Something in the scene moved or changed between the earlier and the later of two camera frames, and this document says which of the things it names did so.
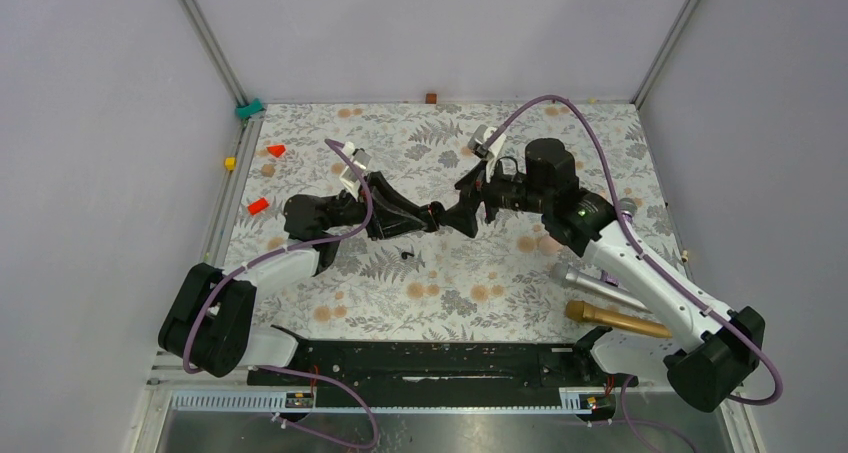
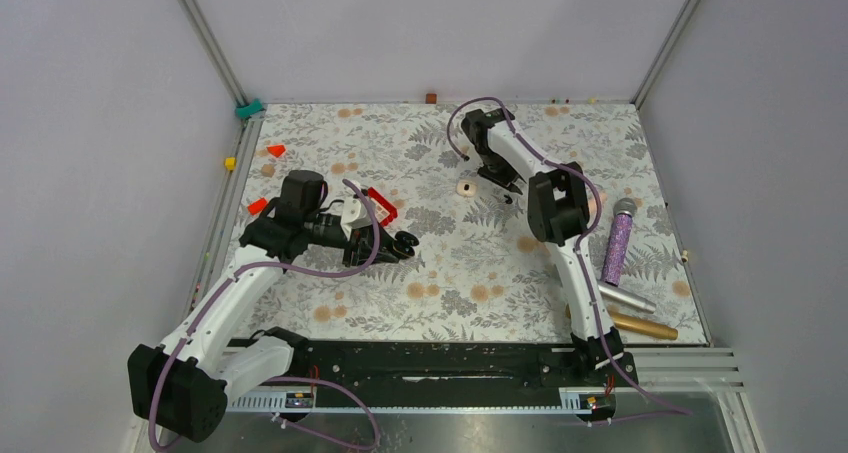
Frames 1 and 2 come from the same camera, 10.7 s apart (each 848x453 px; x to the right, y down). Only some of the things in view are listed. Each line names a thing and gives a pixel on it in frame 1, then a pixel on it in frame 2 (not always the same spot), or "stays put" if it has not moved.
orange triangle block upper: x=277 y=150 stays put
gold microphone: x=580 y=311 stays put
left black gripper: x=384 y=222 to x=363 y=243
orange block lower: x=258 y=205 stays put
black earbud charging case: x=437 y=213 to x=404 y=243
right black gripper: x=462 y=216 to x=505 y=178
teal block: x=245 y=111 stays put
